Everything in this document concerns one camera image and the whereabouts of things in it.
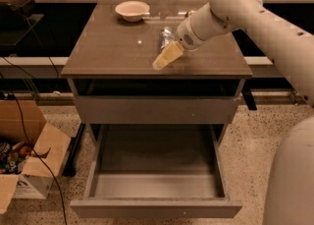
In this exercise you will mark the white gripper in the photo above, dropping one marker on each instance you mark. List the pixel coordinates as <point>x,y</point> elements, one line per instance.
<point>185,37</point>

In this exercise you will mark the open cardboard box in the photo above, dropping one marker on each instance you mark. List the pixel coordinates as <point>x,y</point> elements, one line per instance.
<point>32,152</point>

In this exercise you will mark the grey drawer cabinet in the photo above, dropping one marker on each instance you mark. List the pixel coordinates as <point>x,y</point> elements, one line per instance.
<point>113,58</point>

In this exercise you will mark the items inside cardboard box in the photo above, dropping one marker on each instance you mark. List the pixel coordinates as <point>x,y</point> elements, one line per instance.
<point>12,157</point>

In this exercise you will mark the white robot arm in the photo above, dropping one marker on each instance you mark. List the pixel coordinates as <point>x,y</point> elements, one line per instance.
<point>290,193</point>

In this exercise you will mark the silver blue redbull can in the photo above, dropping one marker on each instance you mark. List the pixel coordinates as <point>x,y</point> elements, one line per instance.
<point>166,37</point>

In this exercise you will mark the closed grey top drawer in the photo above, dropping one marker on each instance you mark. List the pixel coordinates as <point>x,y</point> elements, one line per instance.
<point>107,110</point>

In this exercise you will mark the black device on shelf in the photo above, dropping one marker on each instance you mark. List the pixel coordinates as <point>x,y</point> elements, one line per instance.
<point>17,19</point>

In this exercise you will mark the open grey middle drawer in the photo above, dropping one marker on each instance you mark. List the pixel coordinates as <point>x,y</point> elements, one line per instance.
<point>156,171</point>

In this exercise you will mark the white ceramic bowl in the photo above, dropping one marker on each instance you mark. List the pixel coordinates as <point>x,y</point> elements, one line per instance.
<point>132,11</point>

